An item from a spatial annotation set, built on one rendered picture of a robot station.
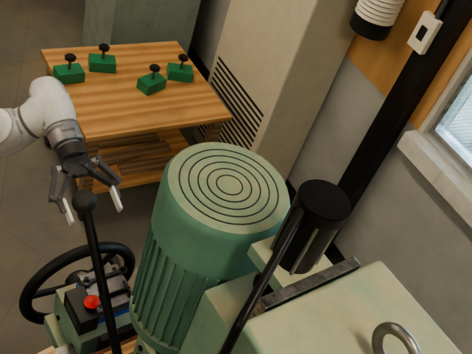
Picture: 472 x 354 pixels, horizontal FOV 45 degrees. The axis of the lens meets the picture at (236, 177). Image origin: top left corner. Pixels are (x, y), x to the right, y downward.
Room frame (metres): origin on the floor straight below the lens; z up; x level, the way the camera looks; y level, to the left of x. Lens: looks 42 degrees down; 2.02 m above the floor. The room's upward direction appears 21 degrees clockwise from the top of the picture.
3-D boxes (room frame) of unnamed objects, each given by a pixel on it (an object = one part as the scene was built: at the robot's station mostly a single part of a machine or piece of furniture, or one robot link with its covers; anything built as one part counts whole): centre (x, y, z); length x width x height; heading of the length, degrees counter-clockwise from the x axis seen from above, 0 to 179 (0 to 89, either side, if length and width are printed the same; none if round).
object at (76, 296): (0.65, 0.17, 0.99); 0.13 x 0.11 x 0.06; 138
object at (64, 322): (0.66, 0.17, 0.91); 0.15 x 0.14 x 0.09; 138
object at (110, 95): (1.98, 0.54, 0.32); 0.66 x 0.57 x 0.64; 134
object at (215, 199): (0.55, 0.00, 1.35); 0.18 x 0.18 x 0.31
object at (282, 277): (0.46, -0.10, 1.53); 0.08 x 0.08 x 0.17; 48
